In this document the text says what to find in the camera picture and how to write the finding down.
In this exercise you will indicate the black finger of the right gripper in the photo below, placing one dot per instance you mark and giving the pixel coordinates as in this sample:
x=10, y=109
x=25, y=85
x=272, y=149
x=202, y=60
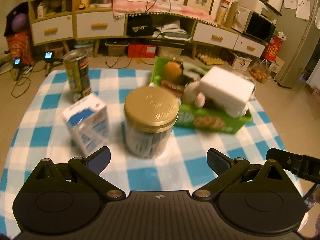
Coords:
x=288, y=161

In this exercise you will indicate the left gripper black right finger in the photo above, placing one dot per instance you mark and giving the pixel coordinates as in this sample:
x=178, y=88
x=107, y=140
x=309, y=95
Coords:
x=228, y=170

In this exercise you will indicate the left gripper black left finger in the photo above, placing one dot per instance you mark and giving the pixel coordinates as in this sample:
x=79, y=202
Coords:
x=88, y=170

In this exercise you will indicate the white foam block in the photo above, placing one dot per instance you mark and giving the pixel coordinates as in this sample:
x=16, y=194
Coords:
x=228, y=90

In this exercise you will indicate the santa plush toy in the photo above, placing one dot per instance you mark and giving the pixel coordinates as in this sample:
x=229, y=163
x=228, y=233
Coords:
x=193, y=96

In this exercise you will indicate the hamburger plush toy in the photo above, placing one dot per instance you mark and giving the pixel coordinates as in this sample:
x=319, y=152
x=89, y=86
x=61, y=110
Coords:
x=173, y=72

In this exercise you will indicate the blue white milk carton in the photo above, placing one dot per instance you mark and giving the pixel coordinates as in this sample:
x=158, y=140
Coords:
x=88, y=123

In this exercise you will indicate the blue white checkered cloth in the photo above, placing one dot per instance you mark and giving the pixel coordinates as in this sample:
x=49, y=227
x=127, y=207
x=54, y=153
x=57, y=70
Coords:
x=183, y=166

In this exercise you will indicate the green plastic storage bin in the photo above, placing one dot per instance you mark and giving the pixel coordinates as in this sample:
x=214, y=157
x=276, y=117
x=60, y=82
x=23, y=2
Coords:
x=207, y=119

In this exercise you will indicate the glass jar with gold lid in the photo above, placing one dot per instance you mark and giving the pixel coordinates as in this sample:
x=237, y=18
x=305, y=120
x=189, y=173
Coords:
x=150, y=114

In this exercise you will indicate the bag of oranges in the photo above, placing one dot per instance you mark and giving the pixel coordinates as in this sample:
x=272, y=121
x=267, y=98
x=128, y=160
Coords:
x=260, y=71

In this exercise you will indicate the tall green printed can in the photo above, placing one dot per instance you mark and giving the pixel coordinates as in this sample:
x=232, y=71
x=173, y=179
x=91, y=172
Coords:
x=77, y=69

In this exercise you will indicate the white perforated storage box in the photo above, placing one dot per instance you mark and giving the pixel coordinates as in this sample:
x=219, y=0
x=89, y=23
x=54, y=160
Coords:
x=237, y=61

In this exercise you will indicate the egg tray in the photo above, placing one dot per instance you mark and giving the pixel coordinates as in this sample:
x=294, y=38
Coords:
x=210, y=60

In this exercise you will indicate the red gift box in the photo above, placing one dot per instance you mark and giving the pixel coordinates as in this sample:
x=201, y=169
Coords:
x=273, y=48

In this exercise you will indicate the red box under cabinet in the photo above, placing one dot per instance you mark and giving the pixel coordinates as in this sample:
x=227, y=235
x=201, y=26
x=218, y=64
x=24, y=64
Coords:
x=141, y=51

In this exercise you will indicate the grey refrigerator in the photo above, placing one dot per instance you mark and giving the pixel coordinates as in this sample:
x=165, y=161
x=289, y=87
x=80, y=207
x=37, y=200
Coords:
x=297, y=22

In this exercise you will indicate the orange red patterned box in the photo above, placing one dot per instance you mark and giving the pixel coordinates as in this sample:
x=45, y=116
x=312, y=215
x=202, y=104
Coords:
x=20, y=45

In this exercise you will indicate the black white microwave oven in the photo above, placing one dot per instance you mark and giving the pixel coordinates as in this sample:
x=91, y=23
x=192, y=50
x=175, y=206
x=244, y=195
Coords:
x=252, y=24

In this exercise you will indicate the black bag on shelf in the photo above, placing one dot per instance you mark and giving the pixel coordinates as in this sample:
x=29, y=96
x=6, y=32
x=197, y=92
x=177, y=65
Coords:
x=140, y=25

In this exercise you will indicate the wooden cabinet with white drawers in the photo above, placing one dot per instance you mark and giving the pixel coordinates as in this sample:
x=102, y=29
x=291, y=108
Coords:
x=64, y=20

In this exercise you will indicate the purple ball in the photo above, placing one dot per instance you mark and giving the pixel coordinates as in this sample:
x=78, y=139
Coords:
x=19, y=22

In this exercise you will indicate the pink red table runner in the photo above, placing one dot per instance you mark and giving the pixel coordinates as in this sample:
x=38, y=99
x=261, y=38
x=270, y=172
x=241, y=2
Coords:
x=124, y=8

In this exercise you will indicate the small camera on tripod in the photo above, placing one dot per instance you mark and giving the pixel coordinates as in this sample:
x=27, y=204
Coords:
x=50, y=59
x=18, y=67

